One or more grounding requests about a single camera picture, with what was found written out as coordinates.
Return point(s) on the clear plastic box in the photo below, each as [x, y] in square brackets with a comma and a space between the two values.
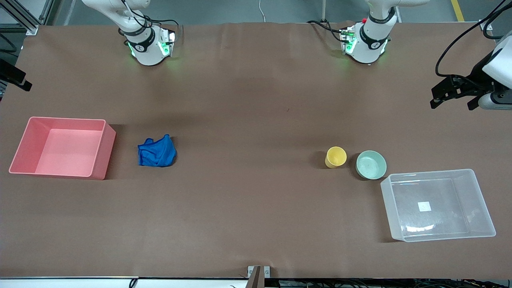
[444, 192]

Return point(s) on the metal table bracket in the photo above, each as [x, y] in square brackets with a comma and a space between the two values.
[256, 276]

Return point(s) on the small white sticker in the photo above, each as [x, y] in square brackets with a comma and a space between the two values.
[424, 206]

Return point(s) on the brown table mat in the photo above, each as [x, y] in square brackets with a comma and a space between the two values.
[256, 120]

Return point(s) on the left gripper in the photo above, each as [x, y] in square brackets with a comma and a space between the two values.
[476, 78]

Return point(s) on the yellow plastic cup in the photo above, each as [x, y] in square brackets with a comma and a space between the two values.
[336, 156]

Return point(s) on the mint green bowl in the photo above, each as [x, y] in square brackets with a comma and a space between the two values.
[371, 164]

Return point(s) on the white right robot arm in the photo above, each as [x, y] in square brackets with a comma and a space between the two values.
[146, 52]

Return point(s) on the blue cloth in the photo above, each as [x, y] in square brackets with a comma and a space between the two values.
[158, 154]

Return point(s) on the pink plastic box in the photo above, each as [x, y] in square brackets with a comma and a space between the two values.
[68, 148]

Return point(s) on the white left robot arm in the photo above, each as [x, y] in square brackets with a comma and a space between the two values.
[368, 48]

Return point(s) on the aluminium frame beam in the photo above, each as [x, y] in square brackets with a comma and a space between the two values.
[24, 20]

